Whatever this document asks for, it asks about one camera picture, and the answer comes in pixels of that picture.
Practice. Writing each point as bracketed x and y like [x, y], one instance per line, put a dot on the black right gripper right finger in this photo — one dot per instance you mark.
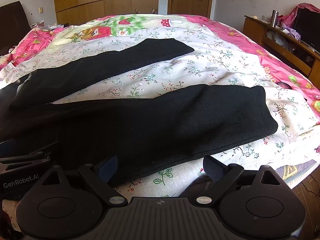
[223, 177]

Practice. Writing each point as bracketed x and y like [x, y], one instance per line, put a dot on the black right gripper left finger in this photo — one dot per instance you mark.
[97, 177]

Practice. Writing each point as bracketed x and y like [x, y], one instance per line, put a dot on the pink cloth over television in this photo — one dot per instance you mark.
[289, 19]

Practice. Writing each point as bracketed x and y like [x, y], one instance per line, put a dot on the dark wooden headboard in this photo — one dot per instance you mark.
[14, 26]

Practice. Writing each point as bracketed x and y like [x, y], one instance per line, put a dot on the wooden tv cabinet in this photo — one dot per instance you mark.
[296, 54]

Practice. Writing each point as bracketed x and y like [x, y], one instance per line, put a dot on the black pants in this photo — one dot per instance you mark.
[146, 135]

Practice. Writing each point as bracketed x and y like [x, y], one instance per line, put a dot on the steel thermos bottle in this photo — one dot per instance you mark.
[274, 18]

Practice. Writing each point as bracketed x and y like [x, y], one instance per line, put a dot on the floral pink white bed quilt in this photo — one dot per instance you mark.
[221, 56]

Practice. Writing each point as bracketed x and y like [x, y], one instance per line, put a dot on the black television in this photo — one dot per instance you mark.
[307, 24]

